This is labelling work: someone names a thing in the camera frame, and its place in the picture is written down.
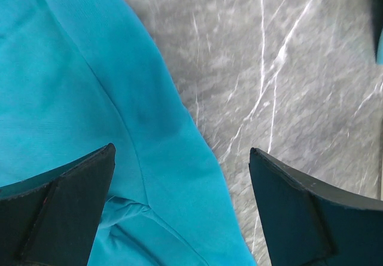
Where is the teal t-shirt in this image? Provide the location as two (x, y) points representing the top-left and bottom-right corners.
(1, 0), (255, 265)

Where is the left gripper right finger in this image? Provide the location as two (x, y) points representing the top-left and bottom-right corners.
(249, 148), (382, 265)

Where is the folded light blue t-shirt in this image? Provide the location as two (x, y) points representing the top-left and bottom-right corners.
(376, 30), (383, 65)

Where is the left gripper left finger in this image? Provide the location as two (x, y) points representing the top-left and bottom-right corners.
(1, 143), (115, 265)

